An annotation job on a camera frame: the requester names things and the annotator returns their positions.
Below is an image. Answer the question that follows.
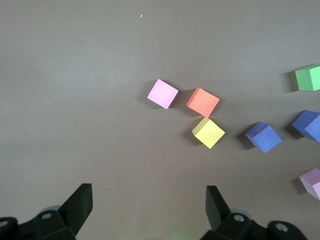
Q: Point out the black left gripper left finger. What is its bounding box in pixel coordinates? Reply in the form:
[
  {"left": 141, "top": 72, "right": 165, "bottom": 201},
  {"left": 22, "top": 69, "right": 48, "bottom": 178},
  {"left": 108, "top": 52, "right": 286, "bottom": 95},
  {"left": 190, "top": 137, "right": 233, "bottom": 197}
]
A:
[{"left": 0, "top": 183, "right": 94, "bottom": 240}]

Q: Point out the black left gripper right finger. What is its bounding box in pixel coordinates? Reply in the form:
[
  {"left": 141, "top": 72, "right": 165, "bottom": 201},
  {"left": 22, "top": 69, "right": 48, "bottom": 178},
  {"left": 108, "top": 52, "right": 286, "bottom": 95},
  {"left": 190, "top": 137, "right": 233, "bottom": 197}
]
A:
[{"left": 205, "top": 185, "right": 308, "bottom": 240}]

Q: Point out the purple foam cube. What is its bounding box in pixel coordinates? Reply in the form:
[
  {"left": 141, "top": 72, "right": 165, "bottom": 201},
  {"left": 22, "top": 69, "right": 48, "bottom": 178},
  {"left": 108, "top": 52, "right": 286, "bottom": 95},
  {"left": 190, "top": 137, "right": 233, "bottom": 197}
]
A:
[
  {"left": 244, "top": 121, "right": 283, "bottom": 154},
  {"left": 291, "top": 109, "right": 320, "bottom": 144}
]

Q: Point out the pink foam cube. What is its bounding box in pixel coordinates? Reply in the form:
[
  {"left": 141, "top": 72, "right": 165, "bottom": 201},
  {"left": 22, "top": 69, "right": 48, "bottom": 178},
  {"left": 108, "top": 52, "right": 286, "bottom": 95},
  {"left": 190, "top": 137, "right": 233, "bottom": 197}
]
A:
[
  {"left": 146, "top": 78, "right": 179, "bottom": 110},
  {"left": 298, "top": 167, "right": 320, "bottom": 202}
]

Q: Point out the green foam cube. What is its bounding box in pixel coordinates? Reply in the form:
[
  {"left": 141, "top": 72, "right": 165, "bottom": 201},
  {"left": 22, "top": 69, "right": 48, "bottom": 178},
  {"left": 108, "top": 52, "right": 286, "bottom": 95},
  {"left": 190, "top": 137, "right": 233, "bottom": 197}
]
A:
[{"left": 294, "top": 63, "right": 320, "bottom": 92}]

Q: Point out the yellow foam cube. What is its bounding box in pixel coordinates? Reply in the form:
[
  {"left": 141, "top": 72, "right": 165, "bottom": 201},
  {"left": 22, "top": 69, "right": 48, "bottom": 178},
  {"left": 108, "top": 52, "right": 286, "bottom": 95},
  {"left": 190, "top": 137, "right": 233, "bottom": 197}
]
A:
[{"left": 191, "top": 116, "right": 226, "bottom": 150}]

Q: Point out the brown table cover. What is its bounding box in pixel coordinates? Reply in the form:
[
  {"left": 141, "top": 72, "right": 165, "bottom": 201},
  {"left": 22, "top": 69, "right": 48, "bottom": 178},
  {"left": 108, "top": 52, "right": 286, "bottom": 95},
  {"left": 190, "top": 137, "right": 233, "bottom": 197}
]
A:
[{"left": 0, "top": 0, "right": 320, "bottom": 240}]

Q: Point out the orange foam cube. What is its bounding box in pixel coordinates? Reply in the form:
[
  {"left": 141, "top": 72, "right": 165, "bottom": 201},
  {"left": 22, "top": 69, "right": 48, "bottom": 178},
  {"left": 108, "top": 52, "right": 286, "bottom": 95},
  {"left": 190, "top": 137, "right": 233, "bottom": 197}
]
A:
[{"left": 186, "top": 87, "right": 221, "bottom": 118}]

